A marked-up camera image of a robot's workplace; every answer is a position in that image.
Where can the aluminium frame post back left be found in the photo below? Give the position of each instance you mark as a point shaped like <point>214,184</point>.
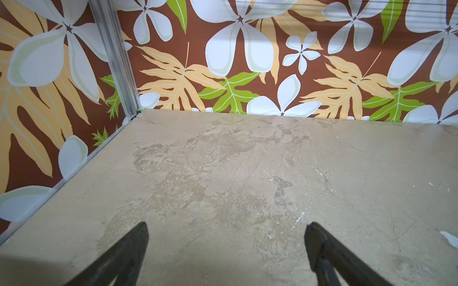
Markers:
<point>107,20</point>

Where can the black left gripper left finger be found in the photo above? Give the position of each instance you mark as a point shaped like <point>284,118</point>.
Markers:
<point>120,265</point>

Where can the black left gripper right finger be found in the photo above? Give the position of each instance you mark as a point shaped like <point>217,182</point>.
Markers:
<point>329,258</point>

